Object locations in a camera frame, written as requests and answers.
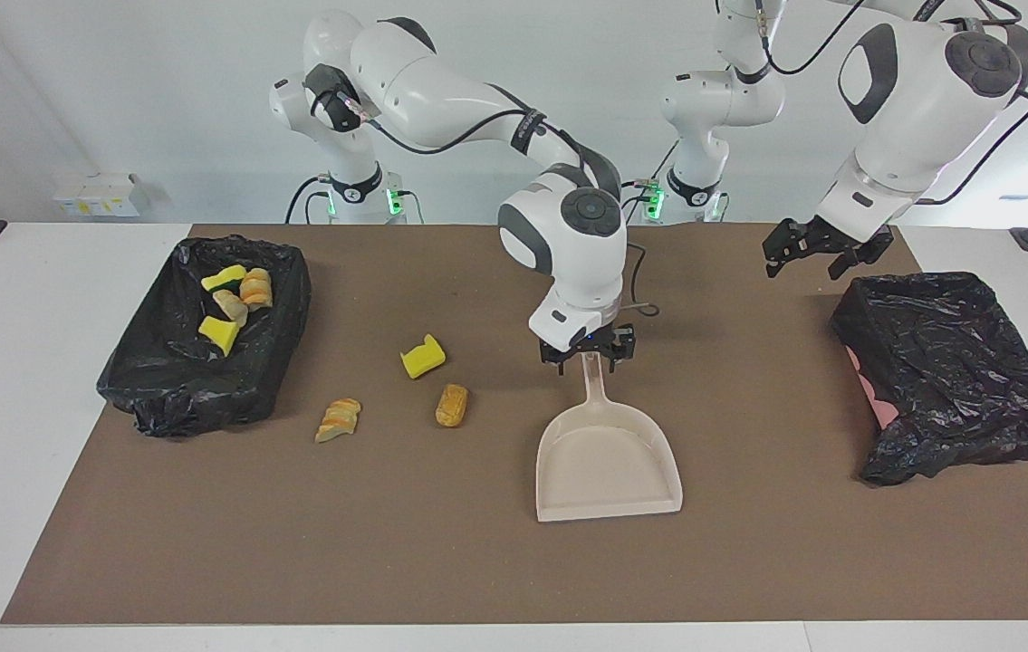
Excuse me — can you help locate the black base cable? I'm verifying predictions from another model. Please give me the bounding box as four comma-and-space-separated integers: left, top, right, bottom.
622, 177, 664, 227
285, 175, 333, 225

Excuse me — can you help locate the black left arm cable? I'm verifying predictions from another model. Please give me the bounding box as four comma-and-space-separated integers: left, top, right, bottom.
749, 0, 1028, 207

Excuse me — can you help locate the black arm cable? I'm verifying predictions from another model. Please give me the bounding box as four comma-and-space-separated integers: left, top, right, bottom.
341, 86, 623, 196
749, 0, 1028, 207

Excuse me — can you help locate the black left base cable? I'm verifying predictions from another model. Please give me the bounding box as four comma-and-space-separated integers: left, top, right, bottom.
622, 177, 664, 227

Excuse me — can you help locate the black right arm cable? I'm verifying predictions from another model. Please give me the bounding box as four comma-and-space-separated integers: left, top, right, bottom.
341, 86, 623, 196

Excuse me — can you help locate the beige plastic dustpan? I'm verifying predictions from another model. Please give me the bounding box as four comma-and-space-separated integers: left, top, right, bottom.
535, 351, 685, 523

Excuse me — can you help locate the black bagged pink bin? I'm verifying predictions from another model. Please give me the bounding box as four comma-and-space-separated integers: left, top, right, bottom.
831, 272, 1028, 487

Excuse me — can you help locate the white wall socket box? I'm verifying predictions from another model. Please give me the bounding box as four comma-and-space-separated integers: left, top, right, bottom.
53, 173, 150, 218

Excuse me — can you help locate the orange striped croissant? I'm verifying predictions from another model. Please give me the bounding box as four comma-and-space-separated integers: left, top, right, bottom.
239, 267, 274, 312
314, 398, 362, 444

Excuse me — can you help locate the brown table mat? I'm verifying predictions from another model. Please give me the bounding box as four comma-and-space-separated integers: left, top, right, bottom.
0, 224, 1028, 626

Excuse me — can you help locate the pale bread chunk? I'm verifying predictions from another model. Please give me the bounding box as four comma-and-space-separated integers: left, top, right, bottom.
212, 289, 249, 328

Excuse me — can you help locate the black right base cable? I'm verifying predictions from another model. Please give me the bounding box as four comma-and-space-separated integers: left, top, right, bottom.
285, 175, 333, 225

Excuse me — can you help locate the brown bread roll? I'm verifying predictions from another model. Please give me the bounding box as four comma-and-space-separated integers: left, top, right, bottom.
435, 383, 470, 428

